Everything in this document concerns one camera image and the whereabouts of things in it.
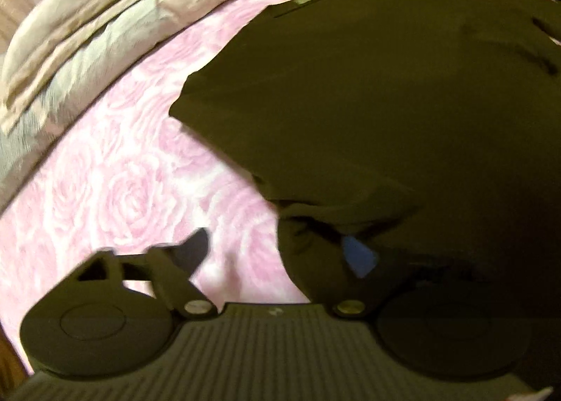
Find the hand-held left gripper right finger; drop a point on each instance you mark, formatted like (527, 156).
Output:
(359, 256)

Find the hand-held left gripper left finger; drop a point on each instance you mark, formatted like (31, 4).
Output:
(195, 252)

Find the dark brown garment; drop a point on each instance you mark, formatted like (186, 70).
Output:
(372, 98)

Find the pink floral bed sheet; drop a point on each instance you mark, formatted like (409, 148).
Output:
(131, 164)

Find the grey rolled blanket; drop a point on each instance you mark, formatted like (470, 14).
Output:
(87, 63)

